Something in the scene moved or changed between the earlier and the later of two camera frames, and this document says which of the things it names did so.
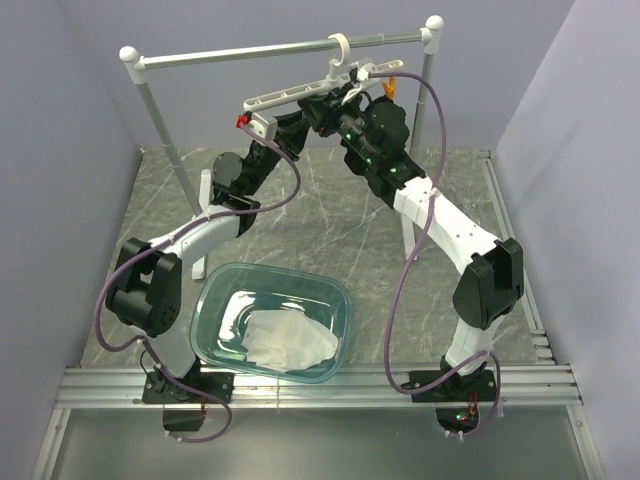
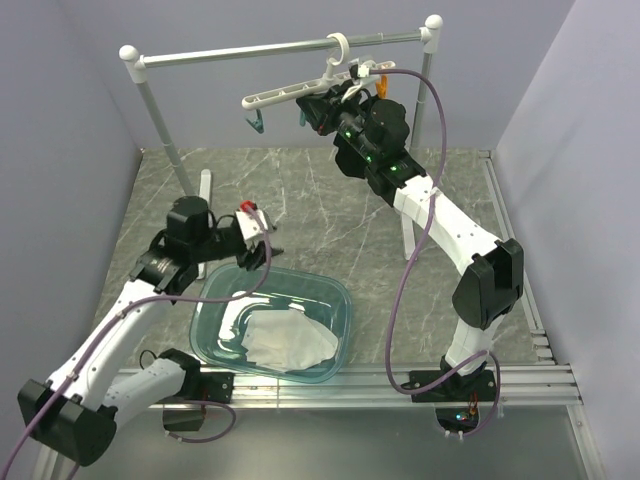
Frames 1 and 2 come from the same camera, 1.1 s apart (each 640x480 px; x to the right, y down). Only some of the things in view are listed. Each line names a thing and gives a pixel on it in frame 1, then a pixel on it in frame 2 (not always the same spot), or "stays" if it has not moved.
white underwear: (287, 338) stays
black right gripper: (324, 111) stays
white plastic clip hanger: (359, 77) stays
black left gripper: (292, 133) to (260, 256)
